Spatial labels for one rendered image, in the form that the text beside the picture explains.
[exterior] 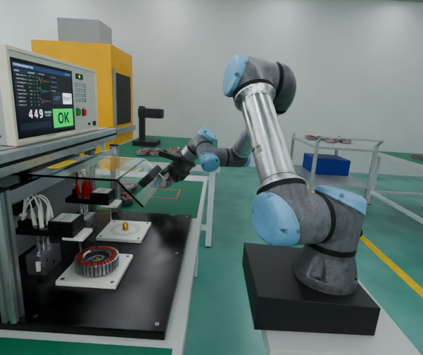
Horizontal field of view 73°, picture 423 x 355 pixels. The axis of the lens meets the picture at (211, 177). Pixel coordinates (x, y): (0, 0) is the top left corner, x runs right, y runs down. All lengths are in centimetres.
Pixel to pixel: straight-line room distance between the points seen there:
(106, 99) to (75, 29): 110
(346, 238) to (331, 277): 10
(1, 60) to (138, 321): 61
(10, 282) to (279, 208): 55
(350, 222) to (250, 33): 566
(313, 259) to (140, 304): 42
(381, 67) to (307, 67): 144
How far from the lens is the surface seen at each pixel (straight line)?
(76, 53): 464
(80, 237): 81
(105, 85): 445
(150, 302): 74
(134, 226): 109
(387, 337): 83
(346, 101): 655
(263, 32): 622
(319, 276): 75
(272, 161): 67
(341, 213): 69
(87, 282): 82
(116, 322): 71
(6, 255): 69
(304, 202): 63
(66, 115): 93
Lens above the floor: 123
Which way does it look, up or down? 14 degrees down
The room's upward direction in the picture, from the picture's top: 3 degrees clockwise
